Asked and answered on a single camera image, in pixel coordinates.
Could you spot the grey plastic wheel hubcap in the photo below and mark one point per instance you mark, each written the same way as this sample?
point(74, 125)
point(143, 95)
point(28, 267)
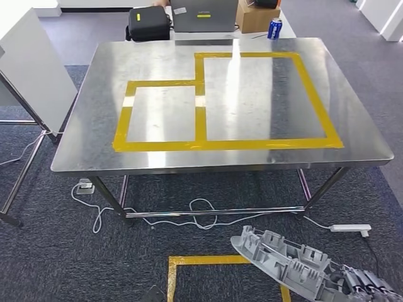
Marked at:
point(283, 266)

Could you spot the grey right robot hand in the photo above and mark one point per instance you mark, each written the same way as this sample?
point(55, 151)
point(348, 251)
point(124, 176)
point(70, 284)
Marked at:
point(365, 289)

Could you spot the brown cardboard box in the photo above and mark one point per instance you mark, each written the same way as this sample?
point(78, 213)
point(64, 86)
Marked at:
point(251, 21)

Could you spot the blue soda can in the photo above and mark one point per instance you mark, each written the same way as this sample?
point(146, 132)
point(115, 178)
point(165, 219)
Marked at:
point(274, 30)

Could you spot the stainless steel workbench table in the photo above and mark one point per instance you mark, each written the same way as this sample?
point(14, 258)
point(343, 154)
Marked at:
point(94, 125)

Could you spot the white power strip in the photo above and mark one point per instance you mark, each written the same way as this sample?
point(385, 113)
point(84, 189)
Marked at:
point(349, 228)

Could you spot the grey laptop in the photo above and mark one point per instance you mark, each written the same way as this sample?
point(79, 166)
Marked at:
point(189, 23)

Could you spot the metal floor socket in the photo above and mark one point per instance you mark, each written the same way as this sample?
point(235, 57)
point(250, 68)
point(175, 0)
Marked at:
point(84, 187)

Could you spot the long white counter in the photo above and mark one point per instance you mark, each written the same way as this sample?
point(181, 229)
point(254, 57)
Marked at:
point(387, 16)

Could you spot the person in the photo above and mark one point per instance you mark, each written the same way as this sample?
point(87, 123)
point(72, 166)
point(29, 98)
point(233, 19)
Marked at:
point(160, 2)

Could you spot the white desk with metal legs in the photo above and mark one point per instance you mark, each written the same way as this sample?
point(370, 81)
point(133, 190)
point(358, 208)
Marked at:
point(38, 71)

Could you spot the black zip case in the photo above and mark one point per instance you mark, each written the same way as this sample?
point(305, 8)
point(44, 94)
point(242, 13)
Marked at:
point(148, 23)

